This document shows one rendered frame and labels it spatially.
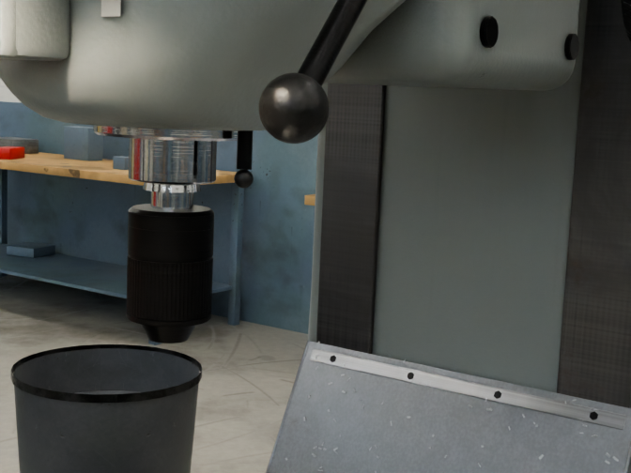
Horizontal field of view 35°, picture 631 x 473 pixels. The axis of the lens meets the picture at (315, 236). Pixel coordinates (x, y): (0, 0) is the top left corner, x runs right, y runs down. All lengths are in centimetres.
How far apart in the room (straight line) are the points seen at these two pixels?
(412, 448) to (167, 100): 50
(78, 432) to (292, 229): 343
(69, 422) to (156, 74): 203
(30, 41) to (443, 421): 54
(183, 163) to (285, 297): 528
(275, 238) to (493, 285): 496
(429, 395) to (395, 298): 9
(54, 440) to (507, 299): 176
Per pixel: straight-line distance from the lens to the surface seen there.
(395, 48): 60
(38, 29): 47
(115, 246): 668
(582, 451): 85
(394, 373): 92
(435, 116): 89
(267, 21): 48
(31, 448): 257
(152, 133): 52
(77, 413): 244
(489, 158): 87
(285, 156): 573
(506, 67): 64
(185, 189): 55
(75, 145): 642
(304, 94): 42
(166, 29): 46
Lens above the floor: 133
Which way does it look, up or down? 8 degrees down
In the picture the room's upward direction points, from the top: 3 degrees clockwise
